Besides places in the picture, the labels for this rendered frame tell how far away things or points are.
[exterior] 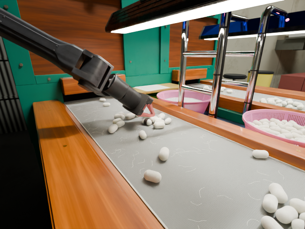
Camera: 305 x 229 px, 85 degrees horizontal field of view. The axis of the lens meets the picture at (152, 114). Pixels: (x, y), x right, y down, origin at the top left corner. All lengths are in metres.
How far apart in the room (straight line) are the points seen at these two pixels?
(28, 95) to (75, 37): 0.32
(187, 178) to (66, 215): 0.20
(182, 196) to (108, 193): 0.12
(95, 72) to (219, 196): 0.37
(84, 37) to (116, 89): 0.49
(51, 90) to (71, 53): 0.45
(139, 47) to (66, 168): 0.81
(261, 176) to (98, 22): 0.86
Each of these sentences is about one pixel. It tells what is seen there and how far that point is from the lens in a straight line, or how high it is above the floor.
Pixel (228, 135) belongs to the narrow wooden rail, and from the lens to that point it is 0.50.
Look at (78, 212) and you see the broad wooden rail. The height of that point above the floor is 0.77.
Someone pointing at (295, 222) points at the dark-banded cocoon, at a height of 0.76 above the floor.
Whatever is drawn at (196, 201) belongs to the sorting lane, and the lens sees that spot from 0.30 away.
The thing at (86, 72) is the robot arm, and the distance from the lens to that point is 0.43.
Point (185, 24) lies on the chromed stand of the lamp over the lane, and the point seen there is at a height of 1.05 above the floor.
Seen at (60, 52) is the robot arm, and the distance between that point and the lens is 0.45.
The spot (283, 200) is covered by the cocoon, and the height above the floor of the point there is 0.75.
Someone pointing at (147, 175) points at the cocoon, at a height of 0.76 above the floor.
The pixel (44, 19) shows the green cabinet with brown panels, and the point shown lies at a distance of 0.89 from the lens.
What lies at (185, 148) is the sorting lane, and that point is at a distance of 0.43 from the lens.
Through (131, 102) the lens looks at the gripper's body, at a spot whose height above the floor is 0.82.
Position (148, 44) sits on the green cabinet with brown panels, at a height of 1.01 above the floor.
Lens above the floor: 0.96
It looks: 20 degrees down
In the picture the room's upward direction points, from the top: straight up
